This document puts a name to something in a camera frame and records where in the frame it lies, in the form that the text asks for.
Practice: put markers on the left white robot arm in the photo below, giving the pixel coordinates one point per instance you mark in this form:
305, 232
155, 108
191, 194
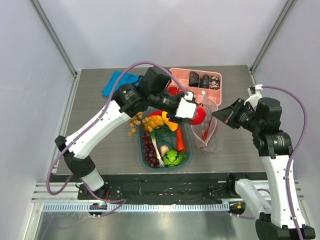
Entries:
158, 88

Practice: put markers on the red rolled sock left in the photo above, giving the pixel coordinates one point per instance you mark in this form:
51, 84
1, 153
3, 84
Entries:
173, 90

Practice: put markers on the red toy chili pepper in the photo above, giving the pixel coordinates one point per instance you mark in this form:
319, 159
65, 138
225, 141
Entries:
156, 113

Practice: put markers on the dark rolled sock left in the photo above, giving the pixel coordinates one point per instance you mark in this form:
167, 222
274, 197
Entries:
194, 79

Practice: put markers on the purple grape bunch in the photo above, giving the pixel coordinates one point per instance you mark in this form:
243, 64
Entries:
150, 155

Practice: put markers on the white toy garlic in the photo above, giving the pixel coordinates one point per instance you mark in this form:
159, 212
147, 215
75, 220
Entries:
164, 149

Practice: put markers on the brown longan bunch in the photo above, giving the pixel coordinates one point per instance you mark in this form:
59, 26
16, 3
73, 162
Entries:
138, 121

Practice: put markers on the white slotted cable duct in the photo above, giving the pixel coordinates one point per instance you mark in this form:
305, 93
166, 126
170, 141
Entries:
93, 207

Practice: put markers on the green toy melon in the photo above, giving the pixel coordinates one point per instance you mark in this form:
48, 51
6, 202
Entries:
172, 158

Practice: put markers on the pink divided organizer box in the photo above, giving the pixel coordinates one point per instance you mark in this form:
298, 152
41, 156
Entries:
182, 75

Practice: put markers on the floral rolled sock right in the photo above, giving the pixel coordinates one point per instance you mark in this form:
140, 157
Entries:
214, 83

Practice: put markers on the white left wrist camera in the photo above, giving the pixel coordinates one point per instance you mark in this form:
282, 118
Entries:
187, 107

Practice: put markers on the teal plastic basket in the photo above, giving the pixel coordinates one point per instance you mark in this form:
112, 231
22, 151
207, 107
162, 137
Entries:
164, 136

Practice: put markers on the red toy apple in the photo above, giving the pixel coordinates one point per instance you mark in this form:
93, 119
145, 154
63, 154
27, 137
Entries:
199, 116

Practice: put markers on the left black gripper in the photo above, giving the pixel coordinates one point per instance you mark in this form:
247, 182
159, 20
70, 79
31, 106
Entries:
173, 118

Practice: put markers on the orange toy carrot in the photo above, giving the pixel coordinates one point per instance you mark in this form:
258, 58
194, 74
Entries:
180, 145

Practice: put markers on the dark rolled sock middle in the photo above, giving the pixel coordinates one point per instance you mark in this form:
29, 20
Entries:
205, 81

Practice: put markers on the orange toy fruit cluster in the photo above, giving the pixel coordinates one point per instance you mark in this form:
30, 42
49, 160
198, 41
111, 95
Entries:
153, 122

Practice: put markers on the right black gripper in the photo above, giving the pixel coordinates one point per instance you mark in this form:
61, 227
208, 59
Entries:
235, 117

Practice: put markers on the dark rolled sock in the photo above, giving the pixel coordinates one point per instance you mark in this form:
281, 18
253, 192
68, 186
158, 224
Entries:
205, 81
194, 79

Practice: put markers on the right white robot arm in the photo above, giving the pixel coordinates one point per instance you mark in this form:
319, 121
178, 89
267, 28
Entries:
281, 217

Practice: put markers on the yellow toy mango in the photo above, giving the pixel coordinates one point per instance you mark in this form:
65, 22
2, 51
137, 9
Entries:
173, 126

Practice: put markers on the clear zip top bag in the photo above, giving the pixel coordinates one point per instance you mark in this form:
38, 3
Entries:
197, 130

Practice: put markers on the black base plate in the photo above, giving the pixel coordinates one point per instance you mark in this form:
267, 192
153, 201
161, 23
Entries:
176, 188

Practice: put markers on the red toy lobster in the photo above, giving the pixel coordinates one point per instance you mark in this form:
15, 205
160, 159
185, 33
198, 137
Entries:
208, 136

